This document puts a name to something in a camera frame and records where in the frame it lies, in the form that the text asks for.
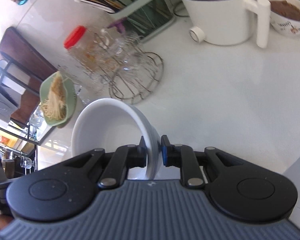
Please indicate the white electric cooking pot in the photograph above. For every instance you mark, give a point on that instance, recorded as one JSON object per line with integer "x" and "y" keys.
{"x": 229, "y": 22}

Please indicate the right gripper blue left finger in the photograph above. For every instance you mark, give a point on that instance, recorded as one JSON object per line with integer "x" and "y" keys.
{"x": 120, "y": 162}

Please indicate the red lid plastic jar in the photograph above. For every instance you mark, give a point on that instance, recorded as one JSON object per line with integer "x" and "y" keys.
{"x": 90, "y": 47}

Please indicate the wire glass drying rack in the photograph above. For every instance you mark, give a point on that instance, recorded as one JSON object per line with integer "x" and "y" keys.
{"x": 131, "y": 73}

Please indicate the yellow detergent bottle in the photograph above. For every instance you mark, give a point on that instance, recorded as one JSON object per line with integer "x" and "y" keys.
{"x": 7, "y": 139}

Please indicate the dark wooden cutting board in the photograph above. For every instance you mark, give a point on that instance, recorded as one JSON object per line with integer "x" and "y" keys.
{"x": 28, "y": 67}

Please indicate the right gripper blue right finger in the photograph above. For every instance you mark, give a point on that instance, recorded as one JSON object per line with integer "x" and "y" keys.
{"x": 184, "y": 158}

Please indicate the floral bowl with brown food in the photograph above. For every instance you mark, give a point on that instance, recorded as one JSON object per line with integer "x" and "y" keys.
{"x": 285, "y": 17}

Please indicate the green chopstick holder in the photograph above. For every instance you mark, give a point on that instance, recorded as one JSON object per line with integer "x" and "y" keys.
{"x": 147, "y": 18}

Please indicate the green colander with noodles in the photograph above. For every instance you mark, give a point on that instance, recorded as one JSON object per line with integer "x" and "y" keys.
{"x": 58, "y": 99}

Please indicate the black dish rack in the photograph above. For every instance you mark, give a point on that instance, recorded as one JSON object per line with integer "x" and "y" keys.
{"x": 10, "y": 97}

